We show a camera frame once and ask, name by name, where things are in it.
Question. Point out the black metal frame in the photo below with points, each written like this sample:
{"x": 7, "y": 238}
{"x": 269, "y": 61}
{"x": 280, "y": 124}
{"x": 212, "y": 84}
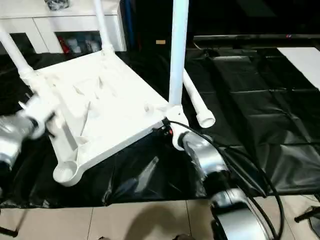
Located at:
{"x": 10, "y": 231}

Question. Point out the dark blue upright panel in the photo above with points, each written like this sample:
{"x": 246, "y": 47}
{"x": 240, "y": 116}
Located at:
{"x": 128, "y": 20}

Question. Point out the white plastic table top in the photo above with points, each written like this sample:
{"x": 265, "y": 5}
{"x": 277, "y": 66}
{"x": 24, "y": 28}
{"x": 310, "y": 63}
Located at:
{"x": 100, "y": 105}

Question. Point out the white flat board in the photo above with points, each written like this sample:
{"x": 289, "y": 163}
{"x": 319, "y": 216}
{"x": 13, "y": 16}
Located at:
{"x": 305, "y": 62}

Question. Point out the dark lumpy object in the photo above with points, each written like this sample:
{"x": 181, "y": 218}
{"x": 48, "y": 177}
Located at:
{"x": 57, "y": 4}

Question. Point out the dark right robot foot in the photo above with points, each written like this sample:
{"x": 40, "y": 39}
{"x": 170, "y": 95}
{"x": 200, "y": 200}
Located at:
{"x": 185, "y": 237}

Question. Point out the red item behind glass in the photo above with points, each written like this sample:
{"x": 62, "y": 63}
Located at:
{"x": 63, "y": 46}

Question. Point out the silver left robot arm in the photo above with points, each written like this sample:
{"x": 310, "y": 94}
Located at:
{"x": 12, "y": 140}

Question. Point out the white cabinet with glass doors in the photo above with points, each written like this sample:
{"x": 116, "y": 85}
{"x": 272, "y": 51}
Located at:
{"x": 75, "y": 22}

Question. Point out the black plastic mat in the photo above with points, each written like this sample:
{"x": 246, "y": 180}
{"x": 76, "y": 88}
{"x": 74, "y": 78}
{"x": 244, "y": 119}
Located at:
{"x": 250, "y": 120}

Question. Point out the small brown tag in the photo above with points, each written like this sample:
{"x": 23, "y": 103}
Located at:
{"x": 160, "y": 42}

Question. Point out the white plastic table leg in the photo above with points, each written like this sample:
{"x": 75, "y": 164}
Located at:
{"x": 197, "y": 100}
{"x": 103, "y": 25}
{"x": 178, "y": 50}
{"x": 15, "y": 52}

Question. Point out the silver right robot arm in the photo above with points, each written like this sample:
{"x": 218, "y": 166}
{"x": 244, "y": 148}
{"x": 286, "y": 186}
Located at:
{"x": 207, "y": 155}

